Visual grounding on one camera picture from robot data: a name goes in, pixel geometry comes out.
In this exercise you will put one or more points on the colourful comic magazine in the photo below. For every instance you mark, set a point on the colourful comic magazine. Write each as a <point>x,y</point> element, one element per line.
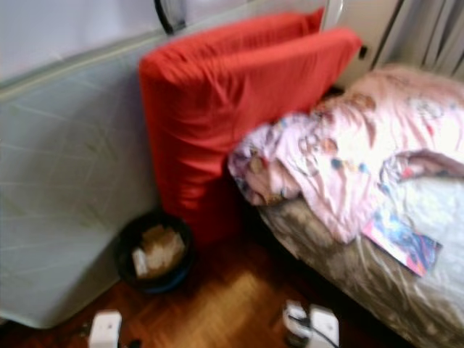
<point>406,246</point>

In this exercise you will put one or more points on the pink cartoon print blanket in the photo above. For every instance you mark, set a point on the pink cartoon print blanket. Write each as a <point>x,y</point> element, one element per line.
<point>355,145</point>

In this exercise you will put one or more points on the beige floral bedspread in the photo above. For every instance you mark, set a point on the beige floral bedspread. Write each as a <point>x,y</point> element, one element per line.
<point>370,286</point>

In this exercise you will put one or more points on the crumpled brown paper waste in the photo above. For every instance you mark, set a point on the crumpled brown paper waste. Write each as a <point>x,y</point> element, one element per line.
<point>163,246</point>

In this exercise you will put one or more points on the small white packet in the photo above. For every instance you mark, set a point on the small white packet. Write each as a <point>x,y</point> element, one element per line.
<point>140,262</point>

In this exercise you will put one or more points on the black waste bin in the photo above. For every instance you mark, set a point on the black waste bin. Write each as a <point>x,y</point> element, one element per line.
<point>125,250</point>

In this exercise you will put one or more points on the red fabric cushion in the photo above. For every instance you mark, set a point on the red fabric cushion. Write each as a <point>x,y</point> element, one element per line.
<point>203,130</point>
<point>268,32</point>

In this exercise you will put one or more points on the quilted pale green mattress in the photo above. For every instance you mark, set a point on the quilted pale green mattress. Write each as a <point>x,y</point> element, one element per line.
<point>72,203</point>

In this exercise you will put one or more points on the grey curtain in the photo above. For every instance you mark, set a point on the grey curtain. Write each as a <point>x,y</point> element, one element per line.
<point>431,32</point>

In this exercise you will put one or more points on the black round hoop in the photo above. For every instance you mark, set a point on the black round hoop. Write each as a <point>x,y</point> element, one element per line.
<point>164,20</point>

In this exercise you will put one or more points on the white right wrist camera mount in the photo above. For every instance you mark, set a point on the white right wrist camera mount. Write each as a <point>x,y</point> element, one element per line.
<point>325,326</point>

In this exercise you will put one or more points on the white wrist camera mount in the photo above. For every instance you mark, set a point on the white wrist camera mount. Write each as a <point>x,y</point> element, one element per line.
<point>106,330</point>
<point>325,326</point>

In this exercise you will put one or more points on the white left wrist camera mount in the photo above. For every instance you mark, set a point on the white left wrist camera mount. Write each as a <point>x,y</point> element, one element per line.
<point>106,330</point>

